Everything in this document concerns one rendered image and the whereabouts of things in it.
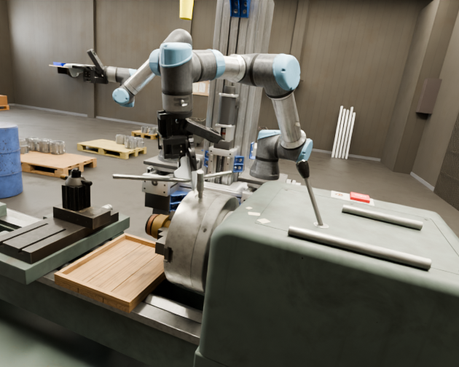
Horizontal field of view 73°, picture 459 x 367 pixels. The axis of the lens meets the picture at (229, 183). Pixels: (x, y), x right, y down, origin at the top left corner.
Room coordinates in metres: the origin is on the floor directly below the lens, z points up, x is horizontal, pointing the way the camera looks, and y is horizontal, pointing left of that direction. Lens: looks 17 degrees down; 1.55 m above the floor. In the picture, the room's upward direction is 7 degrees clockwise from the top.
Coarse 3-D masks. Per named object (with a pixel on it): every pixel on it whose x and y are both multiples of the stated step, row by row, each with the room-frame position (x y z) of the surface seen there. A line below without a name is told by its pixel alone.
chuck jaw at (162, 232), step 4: (160, 228) 0.90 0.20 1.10; (164, 228) 0.91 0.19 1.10; (160, 232) 0.89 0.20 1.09; (164, 232) 0.88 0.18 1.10; (160, 236) 0.85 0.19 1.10; (164, 236) 0.85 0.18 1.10; (160, 240) 0.82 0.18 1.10; (164, 240) 0.82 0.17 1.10; (156, 244) 0.81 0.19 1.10; (160, 244) 0.80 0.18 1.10; (164, 244) 0.80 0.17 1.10; (156, 248) 0.81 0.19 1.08; (160, 248) 0.80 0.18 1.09; (164, 248) 0.80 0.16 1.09; (168, 248) 0.78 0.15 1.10; (156, 252) 0.80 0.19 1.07; (160, 252) 0.80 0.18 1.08; (164, 252) 0.80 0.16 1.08; (168, 252) 0.78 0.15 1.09; (172, 252) 0.77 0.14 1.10; (164, 256) 0.78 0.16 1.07; (168, 256) 0.78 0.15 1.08; (172, 256) 0.77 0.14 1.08; (168, 260) 0.78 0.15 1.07; (172, 260) 0.77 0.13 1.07
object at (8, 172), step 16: (0, 128) 3.46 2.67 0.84; (16, 128) 3.67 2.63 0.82; (0, 144) 3.44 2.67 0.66; (16, 144) 3.64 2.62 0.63; (0, 160) 3.43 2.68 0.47; (16, 160) 3.61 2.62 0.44; (0, 176) 3.42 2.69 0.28; (16, 176) 3.59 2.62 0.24; (0, 192) 3.40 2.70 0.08; (16, 192) 3.57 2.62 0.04
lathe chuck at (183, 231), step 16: (192, 192) 0.90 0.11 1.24; (208, 192) 0.91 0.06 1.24; (192, 208) 0.83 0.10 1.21; (176, 224) 0.80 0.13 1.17; (192, 224) 0.79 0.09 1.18; (176, 240) 0.77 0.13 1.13; (192, 240) 0.76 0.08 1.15; (176, 256) 0.76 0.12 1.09; (176, 272) 0.77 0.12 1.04; (192, 288) 0.78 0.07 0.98
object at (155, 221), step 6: (150, 216) 0.95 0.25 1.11; (156, 216) 0.96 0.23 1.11; (162, 216) 0.95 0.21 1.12; (168, 216) 0.95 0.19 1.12; (150, 222) 0.93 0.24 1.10; (156, 222) 0.93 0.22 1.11; (162, 222) 0.92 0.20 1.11; (168, 222) 0.94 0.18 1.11; (150, 228) 0.93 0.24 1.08; (156, 228) 0.92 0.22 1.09; (150, 234) 0.93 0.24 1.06; (156, 234) 0.92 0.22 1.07
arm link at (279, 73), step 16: (256, 64) 1.16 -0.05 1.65; (272, 64) 1.13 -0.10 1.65; (288, 64) 1.12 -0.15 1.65; (256, 80) 1.17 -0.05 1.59; (272, 80) 1.13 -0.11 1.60; (288, 80) 1.12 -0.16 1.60; (272, 96) 1.18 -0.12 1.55; (288, 96) 1.19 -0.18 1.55; (288, 112) 1.24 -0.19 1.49; (288, 128) 1.29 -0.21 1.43; (288, 144) 1.34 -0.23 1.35; (304, 144) 1.35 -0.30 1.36; (288, 160) 1.42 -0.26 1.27
